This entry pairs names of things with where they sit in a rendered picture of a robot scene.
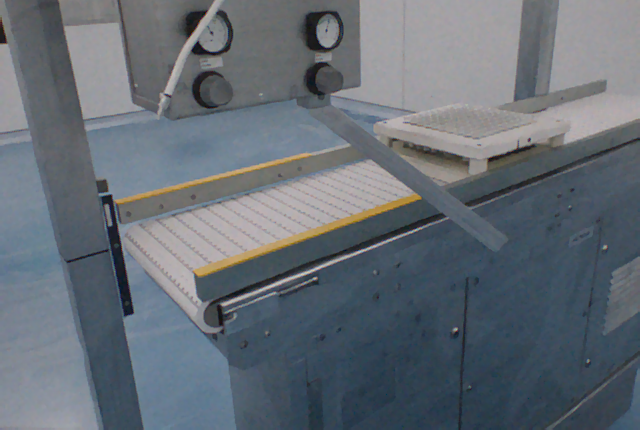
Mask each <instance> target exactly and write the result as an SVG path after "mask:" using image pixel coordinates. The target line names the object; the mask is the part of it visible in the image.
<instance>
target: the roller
mask: <svg viewBox="0 0 640 430"><path fill-rule="evenodd" d="M223 298H224V297H223V296H222V297H220V298H216V300H214V301H212V302H211V303H209V304H208V306H207V307H206V309H205V311H204V312H203V321H205V323H206V324H208V325H209V326H211V327H214V328H217V327H222V326H223V317H222V309H221V308H220V305H218V303H220V300H222V299H223Z"/></svg>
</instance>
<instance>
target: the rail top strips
mask: <svg viewBox="0 0 640 430"><path fill-rule="evenodd" d="M310 156H312V154H309V153H304V154H299V155H295V156H291V157H287V158H282V159H278V160H274V161H270V162H266V164H261V165H257V166H253V167H249V168H244V169H240V170H236V171H232V172H227V173H223V174H219V175H214V176H210V177H206V178H202V179H197V180H193V182H189V183H185V184H180V185H176V186H172V187H167V188H163V189H159V190H155V191H150V192H146V193H142V194H137V195H133V196H129V197H124V199H120V200H116V201H115V203H116V204H117V205H121V204H125V203H130V202H134V201H138V200H143V199H147V197H151V196H155V195H159V194H163V193H167V192H172V191H176V190H180V189H185V188H189V187H193V186H197V185H202V184H206V183H209V182H213V180H218V179H222V178H226V177H230V176H235V175H239V174H243V173H247V172H252V171H256V170H260V169H263V168H268V167H272V166H276V165H280V164H285V162H289V161H293V160H297V159H302V158H306V157H310ZM421 198H422V197H420V196H419V195H418V194H416V193H414V194H412V195H409V196H405V197H402V198H399V200H396V201H393V202H390V203H386V204H383V205H380V206H378V207H375V208H371V209H368V210H365V211H362V212H359V213H356V214H352V215H349V216H346V218H343V219H341V220H338V221H334V222H331V223H328V224H325V225H322V226H318V227H315V228H312V229H309V230H307V231H304V232H300V233H297V234H294V236H291V237H288V238H285V239H281V240H278V241H275V242H272V243H270V244H267V245H263V246H260V247H257V248H254V249H251V250H247V252H244V253H241V254H238V255H236V256H233V257H229V258H226V259H223V260H220V261H217V262H213V263H210V264H207V265H204V267H202V268H198V269H195V270H193V273H194V274H196V275H197V276H198V277H203V276H205V275H208V274H211V273H214V272H218V271H221V270H223V269H226V268H229V266H232V265H236V264H239V263H241V262H244V261H247V260H251V259H254V258H256V257H259V256H262V255H265V254H269V253H272V251H274V250H277V249H280V248H284V247H287V246H290V245H292V244H295V243H298V242H302V241H305V240H307V239H310V238H313V237H316V236H320V234H323V233H325V232H328V231H331V230H334V229H338V228H341V227H343V226H346V225H349V224H352V223H356V222H359V221H361V220H364V219H367V218H370V216H374V215H376V214H379V213H382V212H385V211H388V210H392V209H394V208H397V207H400V206H403V205H407V204H410V203H412V202H415V201H418V200H421Z"/></svg>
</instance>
